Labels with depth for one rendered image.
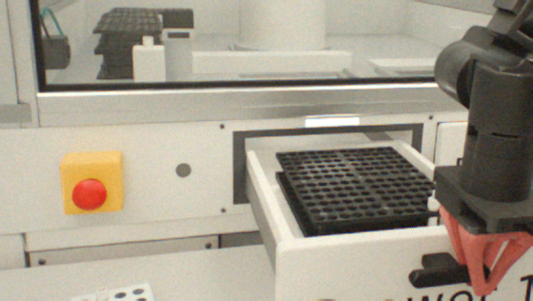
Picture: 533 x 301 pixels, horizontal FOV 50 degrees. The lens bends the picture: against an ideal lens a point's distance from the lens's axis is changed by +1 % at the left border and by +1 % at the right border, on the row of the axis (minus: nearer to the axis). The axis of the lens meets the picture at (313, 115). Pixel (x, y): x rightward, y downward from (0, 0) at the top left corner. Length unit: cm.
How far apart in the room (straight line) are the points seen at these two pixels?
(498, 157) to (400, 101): 41
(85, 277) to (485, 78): 57
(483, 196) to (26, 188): 59
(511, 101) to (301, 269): 22
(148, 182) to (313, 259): 37
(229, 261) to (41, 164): 28
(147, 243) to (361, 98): 38
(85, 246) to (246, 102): 30
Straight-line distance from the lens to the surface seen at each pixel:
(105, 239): 86
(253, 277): 77
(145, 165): 81
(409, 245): 53
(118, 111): 78
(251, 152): 81
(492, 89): 45
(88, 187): 74
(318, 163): 77
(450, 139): 89
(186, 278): 78
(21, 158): 82
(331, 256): 50
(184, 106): 78
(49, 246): 87
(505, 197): 47
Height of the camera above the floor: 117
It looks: 16 degrees down
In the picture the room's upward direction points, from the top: 2 degrees clockwise
